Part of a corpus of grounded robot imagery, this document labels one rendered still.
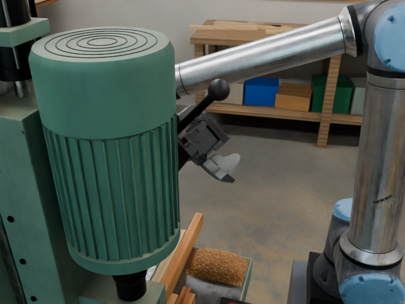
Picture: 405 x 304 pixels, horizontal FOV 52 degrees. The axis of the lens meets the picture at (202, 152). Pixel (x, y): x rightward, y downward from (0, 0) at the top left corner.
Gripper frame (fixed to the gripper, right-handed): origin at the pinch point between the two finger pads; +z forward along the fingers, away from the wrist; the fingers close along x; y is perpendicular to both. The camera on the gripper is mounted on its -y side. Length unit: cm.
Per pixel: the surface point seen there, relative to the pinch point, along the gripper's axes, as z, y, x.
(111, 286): -7.0, -27.1, 7.9
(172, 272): -24.3, -19.9, 20.4
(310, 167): -216, 85, 109
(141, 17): -323, 87, -67
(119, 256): 9.3, -19.6, 0.8
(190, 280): -26.4, -18.5, 25.6
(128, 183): 14.5, -11.7, -6.4
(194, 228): -36.4, -9.5, 20.6
